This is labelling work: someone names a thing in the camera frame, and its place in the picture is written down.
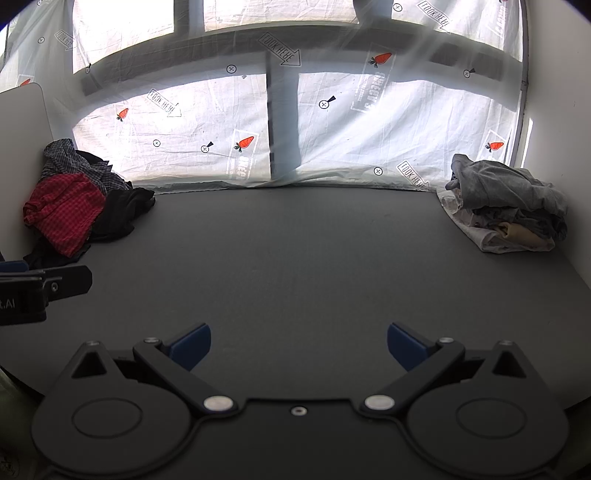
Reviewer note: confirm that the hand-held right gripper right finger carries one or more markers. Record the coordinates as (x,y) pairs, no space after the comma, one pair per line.
(406,346)

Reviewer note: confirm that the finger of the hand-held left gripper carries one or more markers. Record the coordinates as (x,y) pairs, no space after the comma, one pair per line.
(71,281)
(14,267)

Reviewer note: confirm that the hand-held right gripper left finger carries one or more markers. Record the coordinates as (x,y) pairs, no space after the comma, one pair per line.
(191,345)

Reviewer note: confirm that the red checked pants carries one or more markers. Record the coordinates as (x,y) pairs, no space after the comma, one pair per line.
(64,207)

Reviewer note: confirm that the black garment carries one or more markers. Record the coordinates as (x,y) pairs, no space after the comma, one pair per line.
(120,212)

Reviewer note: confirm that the dark plaid shirt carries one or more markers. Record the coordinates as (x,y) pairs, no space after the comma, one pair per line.
(64,157)

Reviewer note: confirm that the white board panel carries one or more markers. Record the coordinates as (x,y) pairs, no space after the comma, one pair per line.
(18,138)

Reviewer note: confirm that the white garment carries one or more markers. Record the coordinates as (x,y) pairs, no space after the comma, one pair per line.
(466,226)

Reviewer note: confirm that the beige garment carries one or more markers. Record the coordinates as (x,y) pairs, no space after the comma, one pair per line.
(517,233)

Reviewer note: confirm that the light grey garment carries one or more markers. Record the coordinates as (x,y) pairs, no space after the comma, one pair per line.
(498,184)

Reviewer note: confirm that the dark grey garment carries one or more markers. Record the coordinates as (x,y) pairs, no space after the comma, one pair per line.
(549,226)

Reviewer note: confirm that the white printed sheet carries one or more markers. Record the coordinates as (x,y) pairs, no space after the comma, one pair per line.
(184,129)

